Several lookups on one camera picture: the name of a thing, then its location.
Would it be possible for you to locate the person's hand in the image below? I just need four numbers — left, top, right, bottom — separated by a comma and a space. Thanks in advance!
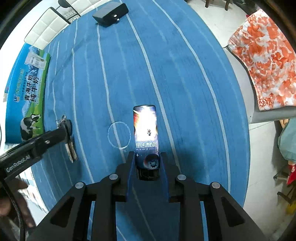
0, 178, 37, 230

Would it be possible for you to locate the right white padded chair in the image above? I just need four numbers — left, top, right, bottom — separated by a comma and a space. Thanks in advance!
24, 0, 107, 50

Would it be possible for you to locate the teal blanket pile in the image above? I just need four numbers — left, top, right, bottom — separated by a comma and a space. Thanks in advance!
278, 118, 296, 163

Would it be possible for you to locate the grey chair under floral cloth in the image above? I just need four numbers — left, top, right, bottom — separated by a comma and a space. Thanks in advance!
223, 46, 296, 125

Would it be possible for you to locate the orange white floral cloth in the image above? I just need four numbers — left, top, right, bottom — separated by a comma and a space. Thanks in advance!
228, 9, 295, 111

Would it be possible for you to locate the small blue square box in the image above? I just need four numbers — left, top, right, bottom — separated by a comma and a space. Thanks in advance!
92, 1, 129, 27

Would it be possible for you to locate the car key bunch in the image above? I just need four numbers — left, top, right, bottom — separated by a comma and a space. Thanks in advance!
56, 115, 78, 163

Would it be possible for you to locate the small printed lighter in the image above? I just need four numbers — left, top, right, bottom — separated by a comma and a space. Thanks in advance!
133, 105, 160, 181

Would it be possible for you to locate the blue striped tablecloth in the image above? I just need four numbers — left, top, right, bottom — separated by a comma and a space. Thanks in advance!
31, 0, 251, 241

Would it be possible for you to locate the blue cardboard milk box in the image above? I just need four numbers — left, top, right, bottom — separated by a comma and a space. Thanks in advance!
5, 43, 51, 144

